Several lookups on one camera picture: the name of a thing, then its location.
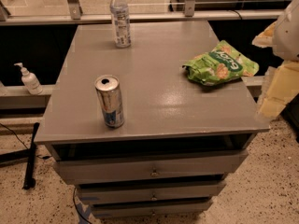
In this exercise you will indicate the white pump dispenser bottle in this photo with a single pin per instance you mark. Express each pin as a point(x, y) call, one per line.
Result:
point(29, 80)

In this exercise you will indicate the silver blue drink can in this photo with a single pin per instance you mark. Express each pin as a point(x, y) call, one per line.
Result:
point(109, 94)

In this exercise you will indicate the top grey drawer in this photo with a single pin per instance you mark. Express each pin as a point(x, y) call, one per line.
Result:
point(118, 170)

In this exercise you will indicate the clear plastic water bottle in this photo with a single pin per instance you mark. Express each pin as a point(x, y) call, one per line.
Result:
point(120, 23)

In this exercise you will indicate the grey metal railing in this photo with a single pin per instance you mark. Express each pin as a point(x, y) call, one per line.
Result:
point(19, 12)

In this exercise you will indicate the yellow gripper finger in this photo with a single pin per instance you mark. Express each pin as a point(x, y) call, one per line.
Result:
point(265, 38)
point(280, 86)

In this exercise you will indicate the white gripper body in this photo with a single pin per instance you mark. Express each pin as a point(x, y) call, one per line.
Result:
point(288, 34)

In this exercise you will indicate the middle grey drawer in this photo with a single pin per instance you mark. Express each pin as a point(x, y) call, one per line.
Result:
point(154, 193)

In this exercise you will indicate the grey drawer cabinet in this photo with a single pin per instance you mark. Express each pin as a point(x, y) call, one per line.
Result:
point(165, 115)

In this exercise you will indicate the black stand leg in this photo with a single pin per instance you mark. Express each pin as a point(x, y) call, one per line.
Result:
point(29, 154)

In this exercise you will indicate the grey drawer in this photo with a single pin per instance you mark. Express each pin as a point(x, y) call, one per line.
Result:
point(154, 193)
point(151, 208)
point(118, 170)

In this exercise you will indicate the bottom grey drawer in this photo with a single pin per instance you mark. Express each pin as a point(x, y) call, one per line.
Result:
point(151, 208)

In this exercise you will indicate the green snack bag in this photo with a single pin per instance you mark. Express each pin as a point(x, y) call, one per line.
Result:
point(221, 65)

